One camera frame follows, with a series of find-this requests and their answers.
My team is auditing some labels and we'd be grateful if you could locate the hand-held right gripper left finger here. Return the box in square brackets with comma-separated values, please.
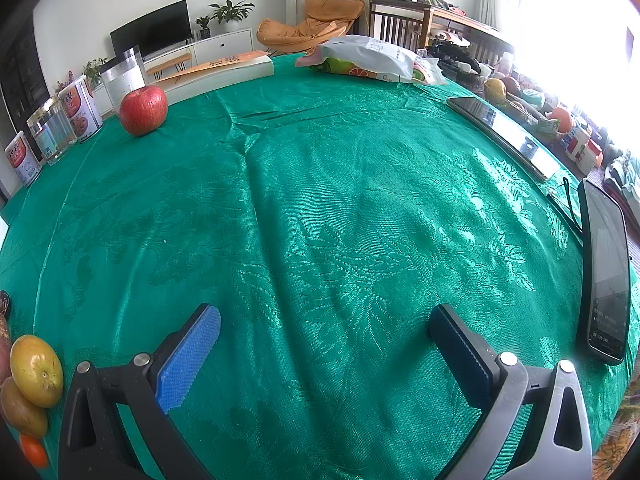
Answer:
[57, 303, 222, 480]

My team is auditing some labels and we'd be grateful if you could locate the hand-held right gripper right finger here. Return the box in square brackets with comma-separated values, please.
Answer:
[428, 304, 593, 480]

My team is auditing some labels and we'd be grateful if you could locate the yellow-green orange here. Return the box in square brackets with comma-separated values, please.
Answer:
[10, 335, 64, 408]

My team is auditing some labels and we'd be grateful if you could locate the black smartphone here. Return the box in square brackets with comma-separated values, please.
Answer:
[576, 178, 632, 366]

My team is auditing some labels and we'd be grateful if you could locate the patterned rug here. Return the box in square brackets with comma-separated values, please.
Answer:
[591, 355, 640, 480]

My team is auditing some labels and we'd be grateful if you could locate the brown kiwi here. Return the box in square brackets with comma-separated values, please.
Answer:
[0, 376, 49, 438]

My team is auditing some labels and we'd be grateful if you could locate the small orange tomato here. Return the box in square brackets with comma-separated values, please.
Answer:
[20, 434, 49, 470]

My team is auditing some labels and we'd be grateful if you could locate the green patterned tablecloth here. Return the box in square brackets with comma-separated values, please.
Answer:
[0, 52, 640, 480]

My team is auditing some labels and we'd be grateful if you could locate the dark red fruit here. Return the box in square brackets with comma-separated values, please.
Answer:
[0, 290, 12, 381]

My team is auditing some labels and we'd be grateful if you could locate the long black tablet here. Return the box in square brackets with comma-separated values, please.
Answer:
[446, 96, 562, 182]

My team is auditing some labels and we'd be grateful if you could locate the red white carton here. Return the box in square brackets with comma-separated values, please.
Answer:
[565, 125, 603, 177]

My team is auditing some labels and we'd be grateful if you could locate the red apple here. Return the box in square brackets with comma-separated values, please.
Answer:
[119, 85, 169, 137]

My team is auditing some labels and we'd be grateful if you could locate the round orange fruit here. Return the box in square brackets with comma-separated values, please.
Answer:
[550, 106, 574, 133]

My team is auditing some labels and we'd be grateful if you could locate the printed food can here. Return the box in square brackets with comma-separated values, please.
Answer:
[59, 75, 104, 143]
[5, 131, 42, 188]

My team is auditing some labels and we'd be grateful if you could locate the clear jar gold lid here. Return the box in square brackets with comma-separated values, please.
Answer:
[26, 97, 78, 166]

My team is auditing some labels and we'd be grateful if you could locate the clear jar white label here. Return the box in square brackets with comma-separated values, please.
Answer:
[100, 46, 148, 113]

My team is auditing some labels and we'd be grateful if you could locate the black bag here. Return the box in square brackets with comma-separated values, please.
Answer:
[430, 40, 482, 75]

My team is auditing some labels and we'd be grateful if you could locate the leafy potted plant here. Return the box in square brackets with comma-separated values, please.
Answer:
[82, 57, 108, 86]

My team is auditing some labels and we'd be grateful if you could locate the printed white plastic bag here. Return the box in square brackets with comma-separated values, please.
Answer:
[295, 35, 451, 86]

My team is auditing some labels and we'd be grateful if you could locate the white television cabinet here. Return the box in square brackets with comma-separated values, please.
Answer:
[92, 27, 253, 116]

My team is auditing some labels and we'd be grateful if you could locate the dark wooden cabinet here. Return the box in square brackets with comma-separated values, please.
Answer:
[0, 20, 38, 136]

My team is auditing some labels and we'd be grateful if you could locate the black television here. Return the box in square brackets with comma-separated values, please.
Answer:
[110, 0, 193, 58]

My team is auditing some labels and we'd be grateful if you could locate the large potted green plant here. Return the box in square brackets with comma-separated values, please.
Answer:
[209, 0, 256, 33]

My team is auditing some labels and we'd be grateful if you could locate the wooden chair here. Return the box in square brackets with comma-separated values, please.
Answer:
[369, 0, 516, 66]

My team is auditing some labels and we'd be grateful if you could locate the orange lounge chair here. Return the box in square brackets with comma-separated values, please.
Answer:
[256, 0, 366, 56]

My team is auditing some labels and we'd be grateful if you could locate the black cable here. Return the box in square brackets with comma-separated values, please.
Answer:
[545, 177, 586, 241]

